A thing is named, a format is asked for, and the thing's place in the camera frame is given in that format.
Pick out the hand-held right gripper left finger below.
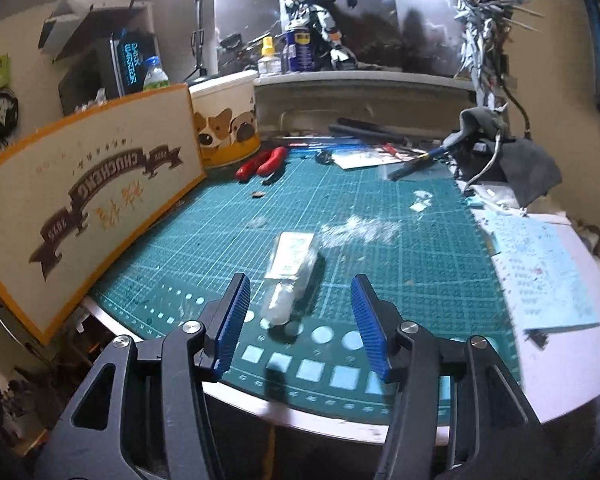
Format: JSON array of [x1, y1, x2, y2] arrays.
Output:
[[32, 272, 253, 480]]

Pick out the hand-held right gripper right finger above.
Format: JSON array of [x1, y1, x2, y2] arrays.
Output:
[[350, 274, 556, 480]]

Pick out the small clear plastic bottle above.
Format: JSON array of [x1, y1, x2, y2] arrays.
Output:
[[259, 232, 326, 328]]

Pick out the printed cardboard box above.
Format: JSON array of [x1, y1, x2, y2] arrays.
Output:
[[0, 82, 208, 346]]

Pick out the green cutting mat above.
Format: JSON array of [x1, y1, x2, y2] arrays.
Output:
[[87, 147, 523, 413]]

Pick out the white paper sheet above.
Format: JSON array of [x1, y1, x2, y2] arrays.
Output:
[[332, 147, 411, 170]]

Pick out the blue decal sheet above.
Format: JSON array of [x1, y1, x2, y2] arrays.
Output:
[[480, 207, 600, 333]]

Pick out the black rod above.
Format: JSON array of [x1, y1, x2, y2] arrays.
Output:
[[335, 117, 431, 143]]

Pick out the dog print round bucket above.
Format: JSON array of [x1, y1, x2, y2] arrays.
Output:
[[187, 71, 262, 168]]

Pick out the grey cloth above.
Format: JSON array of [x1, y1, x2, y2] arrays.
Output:
[[452, 107, 563, 208]]

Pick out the white desk riser shelf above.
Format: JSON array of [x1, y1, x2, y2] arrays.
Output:
[[255, 71, 481, 136]]

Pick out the green plastic drink bottle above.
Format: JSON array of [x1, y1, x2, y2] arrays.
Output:
[[142, 56, 171, 92]]

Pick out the small yellow cap bottle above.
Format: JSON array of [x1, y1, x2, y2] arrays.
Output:
[[257, 36, 281, 77]]

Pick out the blue spray can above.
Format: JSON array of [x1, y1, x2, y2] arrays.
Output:
[[282, 22, 313, 75]]

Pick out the desk lamp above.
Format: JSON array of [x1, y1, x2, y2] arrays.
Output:
[[182, 0, 221, 86]]

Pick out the white winged robot model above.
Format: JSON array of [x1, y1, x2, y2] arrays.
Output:
[[452, 0, 563, 111]]

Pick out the red handle pliers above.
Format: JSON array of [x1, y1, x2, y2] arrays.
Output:
[[235, 146, 290, 181]]

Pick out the blue handle hobby knife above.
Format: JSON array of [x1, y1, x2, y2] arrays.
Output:
[[387, 142, 456, 181]]

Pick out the white cable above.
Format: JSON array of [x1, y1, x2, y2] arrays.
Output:
[[472, 125, 511, 186]]

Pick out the wall poster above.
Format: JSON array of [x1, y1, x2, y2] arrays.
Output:
[[214, 0, 461, 78]]

